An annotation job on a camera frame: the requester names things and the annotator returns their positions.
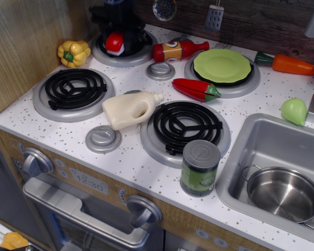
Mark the hanging silver strainer spoon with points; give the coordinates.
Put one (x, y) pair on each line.
(164, 10)

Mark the silver oven knob left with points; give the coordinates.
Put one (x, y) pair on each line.
(36, 163)

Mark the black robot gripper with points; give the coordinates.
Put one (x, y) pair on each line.
(118, 15)

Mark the silver top knob middle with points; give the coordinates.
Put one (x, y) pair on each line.
(133, 92)

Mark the red toy chili pepper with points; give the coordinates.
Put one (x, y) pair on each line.
(199, 90)

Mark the front left stove burner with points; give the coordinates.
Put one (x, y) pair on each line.
(72, 95)

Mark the orange toy carrot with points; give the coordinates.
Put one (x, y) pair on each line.
(285, 64)

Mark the red toy ketchup bottle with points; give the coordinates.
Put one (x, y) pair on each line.
(177, 50)

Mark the silver oven knob right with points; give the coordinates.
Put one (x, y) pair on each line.
(142, 211)

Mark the silver oven knob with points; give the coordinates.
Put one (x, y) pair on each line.
(142, 211)
(36, 163)

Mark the yellow toy bell pepper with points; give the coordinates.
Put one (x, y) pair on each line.
(73, 53)

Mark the stove burner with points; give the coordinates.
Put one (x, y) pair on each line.
(72, 95)
(176, 123)
(141, 55)
(228, 92)

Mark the cream toy detergent bottle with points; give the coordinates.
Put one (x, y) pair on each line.
(129, 109)

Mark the back left stove burner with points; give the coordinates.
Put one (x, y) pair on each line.
(141, 55)

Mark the green labelled toy can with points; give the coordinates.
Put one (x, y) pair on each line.
(199, 167)

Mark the hanging grey slotted spatula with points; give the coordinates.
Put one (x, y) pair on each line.
(214, 17)

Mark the green toy pear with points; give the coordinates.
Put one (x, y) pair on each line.
(295, 111)

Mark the silver top knob back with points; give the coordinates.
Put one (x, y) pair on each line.
(161, 71)

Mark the back right stove burner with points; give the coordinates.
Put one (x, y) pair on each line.
(228, 92)

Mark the silver top knob front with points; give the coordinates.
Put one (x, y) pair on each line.
(103, 139)

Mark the front right stove burner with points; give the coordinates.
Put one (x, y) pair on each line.
(176, 123)

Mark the silver oven door handle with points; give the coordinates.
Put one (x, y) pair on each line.
(69, 207)

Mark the stainless steel pot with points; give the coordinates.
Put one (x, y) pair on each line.
(281, 191)

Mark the silver sink basin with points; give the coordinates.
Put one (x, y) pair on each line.
(267, 141)

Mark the green toy plate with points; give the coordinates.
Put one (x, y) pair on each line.
(222, 66)

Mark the yellow object bottom left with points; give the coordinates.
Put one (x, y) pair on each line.
(13, 240)

